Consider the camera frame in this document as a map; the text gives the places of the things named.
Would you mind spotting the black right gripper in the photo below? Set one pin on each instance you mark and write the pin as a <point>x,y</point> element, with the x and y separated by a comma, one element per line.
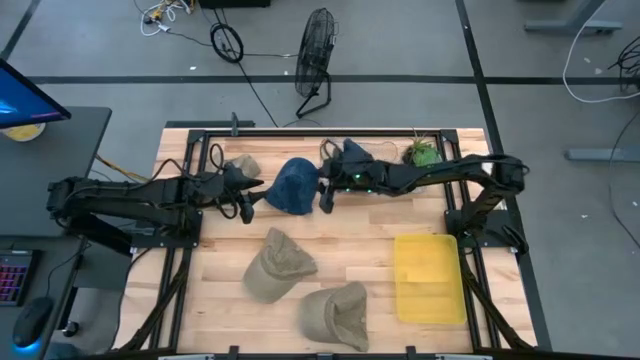
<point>355,175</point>

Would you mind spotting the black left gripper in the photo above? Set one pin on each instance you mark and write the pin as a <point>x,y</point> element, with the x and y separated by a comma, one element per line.
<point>222,185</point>

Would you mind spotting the beige cap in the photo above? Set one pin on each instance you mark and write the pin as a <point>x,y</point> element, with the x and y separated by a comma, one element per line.
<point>330,315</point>
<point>277,267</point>

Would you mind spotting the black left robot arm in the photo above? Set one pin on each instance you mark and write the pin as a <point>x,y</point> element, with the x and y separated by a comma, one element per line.
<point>125,192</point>

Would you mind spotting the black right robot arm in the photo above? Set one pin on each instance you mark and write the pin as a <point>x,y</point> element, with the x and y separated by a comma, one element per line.
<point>450,172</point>

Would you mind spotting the small beige hat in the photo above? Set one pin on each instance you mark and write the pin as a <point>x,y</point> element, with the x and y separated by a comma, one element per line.
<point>249,164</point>

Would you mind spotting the blue denim hat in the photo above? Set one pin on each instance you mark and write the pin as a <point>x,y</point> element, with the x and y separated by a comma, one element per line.
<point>292,187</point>

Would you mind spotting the dark navy hat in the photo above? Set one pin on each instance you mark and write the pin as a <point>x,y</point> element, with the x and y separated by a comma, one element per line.
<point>356,149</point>

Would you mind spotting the potted green plant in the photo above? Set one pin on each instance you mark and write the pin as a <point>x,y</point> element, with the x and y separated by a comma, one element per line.
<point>422,154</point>

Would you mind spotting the black floor fan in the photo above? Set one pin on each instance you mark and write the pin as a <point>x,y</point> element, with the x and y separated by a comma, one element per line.
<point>314,55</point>

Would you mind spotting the yellow plastic bin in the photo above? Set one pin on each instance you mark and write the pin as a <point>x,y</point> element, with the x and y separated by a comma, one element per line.
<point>430,277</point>

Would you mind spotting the black box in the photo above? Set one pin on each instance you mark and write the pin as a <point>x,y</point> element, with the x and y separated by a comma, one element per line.
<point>235,3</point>

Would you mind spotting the black desk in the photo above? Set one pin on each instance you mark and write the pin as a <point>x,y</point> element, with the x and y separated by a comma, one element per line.
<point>50,175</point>

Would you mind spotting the yellow tape roll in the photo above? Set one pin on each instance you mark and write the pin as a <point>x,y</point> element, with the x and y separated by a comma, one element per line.
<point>22,132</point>

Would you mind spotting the computer monitor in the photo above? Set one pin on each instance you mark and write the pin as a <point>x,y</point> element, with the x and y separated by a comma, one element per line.
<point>25,100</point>

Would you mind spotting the backlit keyboard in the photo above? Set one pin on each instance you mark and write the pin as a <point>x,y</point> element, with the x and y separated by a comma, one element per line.
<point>14,277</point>

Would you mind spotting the black computer mouse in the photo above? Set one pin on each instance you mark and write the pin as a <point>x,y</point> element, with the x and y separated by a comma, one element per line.
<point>32,320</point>

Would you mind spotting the grey desk foot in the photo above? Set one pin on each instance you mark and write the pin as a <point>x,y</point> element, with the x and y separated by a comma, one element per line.
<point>575,25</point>
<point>600,154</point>

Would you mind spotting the black aluminium table frame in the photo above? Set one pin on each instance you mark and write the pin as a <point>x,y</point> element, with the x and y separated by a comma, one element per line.
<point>450,200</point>

